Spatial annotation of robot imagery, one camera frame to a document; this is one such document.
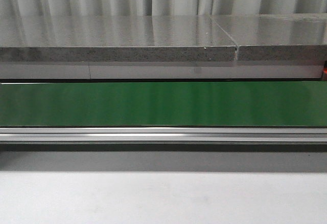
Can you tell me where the green conveyor belt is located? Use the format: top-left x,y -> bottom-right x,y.
1,81 -> 326,152

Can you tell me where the grey speckled countertop slab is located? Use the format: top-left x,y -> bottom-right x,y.
1,16 -> 236,62
212,13 -> 326,65

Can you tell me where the grey speckled countertop right slab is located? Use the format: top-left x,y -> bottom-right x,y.
212,13 -> 326,65

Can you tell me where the grey speckled countertop left slab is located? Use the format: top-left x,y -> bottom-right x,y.
1,16 -> 236,62

